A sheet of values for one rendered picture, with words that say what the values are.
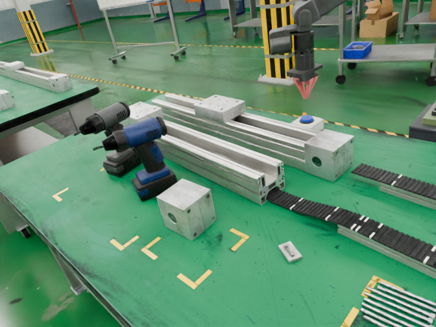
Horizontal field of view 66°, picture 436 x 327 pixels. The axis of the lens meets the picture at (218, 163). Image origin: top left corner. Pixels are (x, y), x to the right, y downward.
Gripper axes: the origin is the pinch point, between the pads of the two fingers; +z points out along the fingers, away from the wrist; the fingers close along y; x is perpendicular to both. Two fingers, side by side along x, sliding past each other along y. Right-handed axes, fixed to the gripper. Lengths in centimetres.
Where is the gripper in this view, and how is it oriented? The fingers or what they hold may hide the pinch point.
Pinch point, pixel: (305, 96)
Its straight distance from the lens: 112.9
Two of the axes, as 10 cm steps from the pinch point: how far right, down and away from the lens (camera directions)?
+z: 1.6, 8.5, 5.0
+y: -7.5, 4.4, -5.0
